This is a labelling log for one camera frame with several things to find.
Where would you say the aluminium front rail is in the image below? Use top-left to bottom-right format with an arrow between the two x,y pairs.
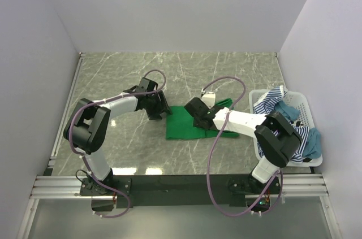
30,174 -> 328,201

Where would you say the white plastic laundry basket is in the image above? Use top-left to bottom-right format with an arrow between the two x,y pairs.
253,90 -> 323,167

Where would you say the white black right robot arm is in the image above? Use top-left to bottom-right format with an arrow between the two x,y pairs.
184,97 -> 302,193

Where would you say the green tank top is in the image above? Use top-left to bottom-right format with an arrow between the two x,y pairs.
165,98 -> 240,141

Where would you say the aluminium rail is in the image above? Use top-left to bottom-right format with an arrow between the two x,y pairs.
30,174 -> 328,201
47,52 -> 85,168

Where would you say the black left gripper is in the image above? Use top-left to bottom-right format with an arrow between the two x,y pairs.
145,90 -> 172,120

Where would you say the blue white striped tank top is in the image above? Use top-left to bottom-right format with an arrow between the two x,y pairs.
252,85 -> 302,168

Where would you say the aluminium left side rail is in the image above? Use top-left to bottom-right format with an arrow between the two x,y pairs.
47,52 -> 85,168

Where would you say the teal blue tank top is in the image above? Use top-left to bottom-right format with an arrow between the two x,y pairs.
274,101 -> 322,162

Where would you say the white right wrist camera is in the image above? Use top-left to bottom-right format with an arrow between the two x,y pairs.
201,89 -> 216,108

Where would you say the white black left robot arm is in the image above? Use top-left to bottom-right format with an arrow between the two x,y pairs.
63,77 -> 172,195

